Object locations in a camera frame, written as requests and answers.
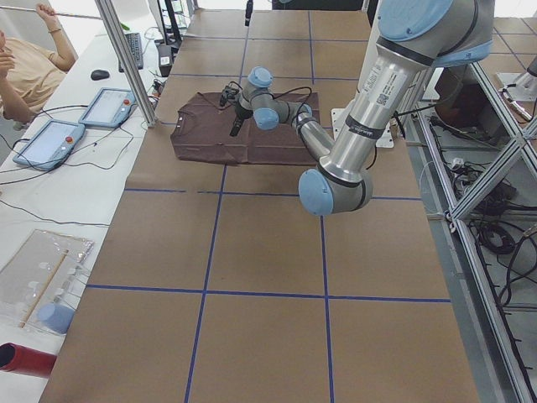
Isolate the dark brown t-shirt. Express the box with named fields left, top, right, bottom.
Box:
left=170, top=92, right=315, bottom=165

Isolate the red cylinder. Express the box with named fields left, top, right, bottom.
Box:
left=1, top=343, right=57, bottom=379

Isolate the wooden stick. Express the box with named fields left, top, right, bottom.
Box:
left=18, top=249, right=69, bottom=328

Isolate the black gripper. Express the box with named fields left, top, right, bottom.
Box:
left=230, top=0, right=253, bottom=137

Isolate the person in beige shirt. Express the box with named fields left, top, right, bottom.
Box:
left=1, top=3, right=76, bottom=123

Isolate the aluminium support frame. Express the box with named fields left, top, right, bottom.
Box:
left=396, top=48, right=536, bottom=402

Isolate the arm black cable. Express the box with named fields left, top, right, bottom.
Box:
left=272, top=86, right=324, bottom=127

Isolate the small black box white label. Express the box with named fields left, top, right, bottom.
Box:
left=157, top=44, right=174, bottom=77

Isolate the black keyboard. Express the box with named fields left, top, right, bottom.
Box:
left=124, top=33, right=143, bottom=70

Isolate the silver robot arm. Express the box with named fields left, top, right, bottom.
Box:
left=230, top=1, right=495, bottom=216

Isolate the blue teach pendant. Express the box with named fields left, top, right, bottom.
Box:
left=78, top=87, right=136, bottom=128
left=13, top=119, right=86, bottom=171

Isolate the aluminium frame post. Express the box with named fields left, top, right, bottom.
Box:
left=95, top=0, right=157, bottom=128

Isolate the light blue cup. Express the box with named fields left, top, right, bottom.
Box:
left=38, top=303, right=75, bottom=334

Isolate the clear plastic bag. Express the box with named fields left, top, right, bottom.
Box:
left=1, top=229, right=94, bottom=334

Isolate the far blue teach pendant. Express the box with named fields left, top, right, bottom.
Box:
left=78, top=87, right=136, bottom=128

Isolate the black computer mouse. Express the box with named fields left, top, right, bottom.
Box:
left=91, top=69, right=110, bottom=81

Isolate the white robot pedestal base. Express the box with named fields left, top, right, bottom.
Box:
left=331, top=105, right=394, bottom=149

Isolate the near blue teach pendant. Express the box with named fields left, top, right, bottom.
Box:
left=13, top=119, right=86, bottom=171

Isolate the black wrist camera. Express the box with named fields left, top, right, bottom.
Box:
left=219, top=82, right=241, bottom=108

